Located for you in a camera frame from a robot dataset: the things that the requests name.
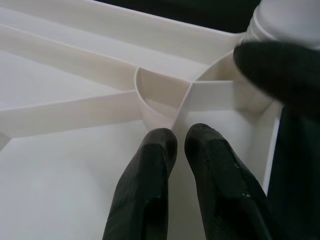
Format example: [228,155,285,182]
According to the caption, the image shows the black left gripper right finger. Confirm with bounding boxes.
[184,123,278,240]

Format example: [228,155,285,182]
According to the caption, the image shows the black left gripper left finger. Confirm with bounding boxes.
[101,127,179,240]

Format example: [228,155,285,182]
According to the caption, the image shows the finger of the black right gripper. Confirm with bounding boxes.
[233,41,320,108]

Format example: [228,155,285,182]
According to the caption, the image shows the white plastic table leg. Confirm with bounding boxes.
[239,0,320,50]

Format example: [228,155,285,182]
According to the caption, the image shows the white plastic table top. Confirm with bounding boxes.
[0,0,283,240]

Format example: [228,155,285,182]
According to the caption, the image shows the black table cloth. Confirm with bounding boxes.
[94,0,320,240]

